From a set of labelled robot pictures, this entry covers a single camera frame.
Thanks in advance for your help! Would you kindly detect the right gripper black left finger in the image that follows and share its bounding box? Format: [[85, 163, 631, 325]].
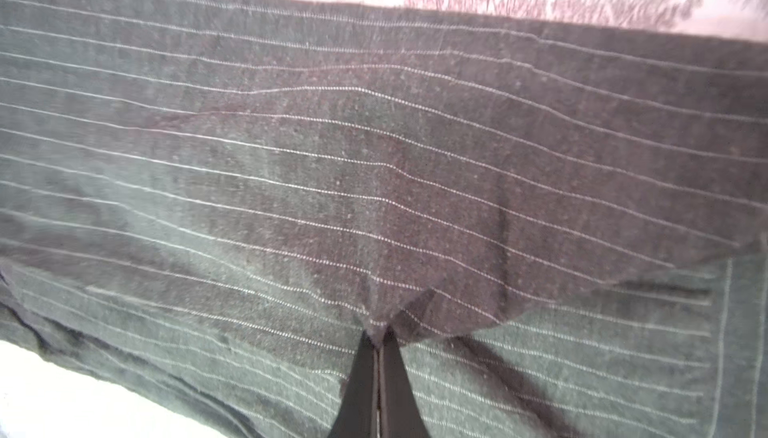
[[327, 332, 379, 438]]

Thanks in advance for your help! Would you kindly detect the dark grey striped shirt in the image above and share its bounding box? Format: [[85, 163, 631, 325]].
[[1, 0, 767, 437]]

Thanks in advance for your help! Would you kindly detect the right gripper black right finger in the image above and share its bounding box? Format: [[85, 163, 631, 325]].
[[379, 329, 430, 438]]

